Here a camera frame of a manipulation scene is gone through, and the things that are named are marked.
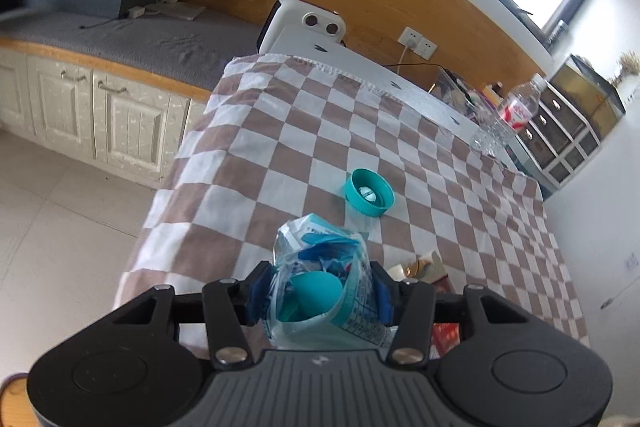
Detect white cabinet row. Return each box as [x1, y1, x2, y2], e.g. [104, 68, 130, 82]
[0, 47, 212, 188]

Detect white flat book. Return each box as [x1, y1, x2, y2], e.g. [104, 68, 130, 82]
[145, 2, 207, 22]

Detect red snack wrapper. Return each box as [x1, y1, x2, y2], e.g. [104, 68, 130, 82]
[432, 322, 464, 356]

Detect grey bench mat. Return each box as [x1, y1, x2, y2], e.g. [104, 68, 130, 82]
[0, 4, 264, 94]

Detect teal bottle cap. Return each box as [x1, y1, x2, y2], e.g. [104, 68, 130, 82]
[343, 168, 395, 218]

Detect white electric heater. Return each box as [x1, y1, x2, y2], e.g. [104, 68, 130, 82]
[257, 0, 347, 56]

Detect glass tank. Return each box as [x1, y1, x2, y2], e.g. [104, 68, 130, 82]
[547, 54, 627, 144]

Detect brown white checkered tablecloth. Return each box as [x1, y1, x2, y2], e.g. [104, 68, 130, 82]
[114, 53, 592, 361]

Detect dried flowers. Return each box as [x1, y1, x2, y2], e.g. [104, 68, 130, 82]
[607, 51, 640, 88]

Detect clear plastic container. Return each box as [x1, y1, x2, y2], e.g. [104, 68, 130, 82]
[429, 68, 482, 108]

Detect small dark drawer unit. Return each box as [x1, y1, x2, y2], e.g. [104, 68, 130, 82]
[515, 82, 602, 188]

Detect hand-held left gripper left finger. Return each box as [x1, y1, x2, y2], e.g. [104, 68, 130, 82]
[107, 261, 274, 370]

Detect gold snack wrapper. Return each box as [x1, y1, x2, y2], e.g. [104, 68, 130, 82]
[387, 252, 452, 296]

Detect clear bottle red label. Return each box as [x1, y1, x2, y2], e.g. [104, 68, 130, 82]
[472, 74, 547, 154]

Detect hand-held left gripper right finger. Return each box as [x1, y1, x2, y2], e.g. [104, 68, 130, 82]
[370, 261, 533, 367]

